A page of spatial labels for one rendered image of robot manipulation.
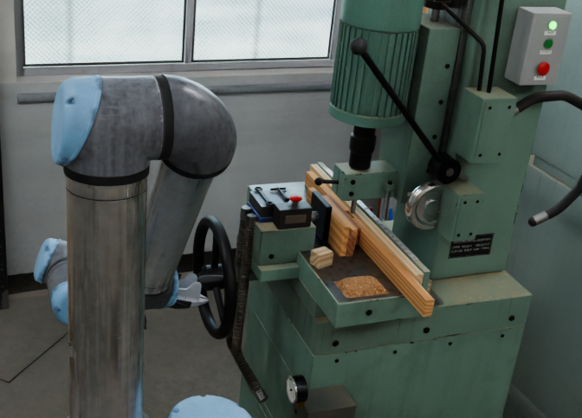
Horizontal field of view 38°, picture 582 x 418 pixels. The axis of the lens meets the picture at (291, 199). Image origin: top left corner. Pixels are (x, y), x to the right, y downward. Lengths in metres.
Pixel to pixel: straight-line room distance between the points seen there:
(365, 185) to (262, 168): 1.54
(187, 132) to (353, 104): 0.79
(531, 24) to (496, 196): 0.44
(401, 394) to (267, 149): 1.60
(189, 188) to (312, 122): 2.26
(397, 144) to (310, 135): 1.54
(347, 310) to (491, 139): 0.49
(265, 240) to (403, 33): 0.54
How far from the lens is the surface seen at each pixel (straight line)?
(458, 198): 1.93
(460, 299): 2.09
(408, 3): 1.83
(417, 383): 2.15
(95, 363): 1.29
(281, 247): 1.94
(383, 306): 1.84
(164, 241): 1.44
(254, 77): 3.34
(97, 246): 1.19
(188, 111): 1.14
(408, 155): 1.98
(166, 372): 3.05
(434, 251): 2.10
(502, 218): 2.16
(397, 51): 1.85
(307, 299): 1.94
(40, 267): 1.73
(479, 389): 2.27
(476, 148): 1.91
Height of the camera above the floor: 1.83
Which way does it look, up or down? 25 degrees down
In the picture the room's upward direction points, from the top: 6 degrees clockwise
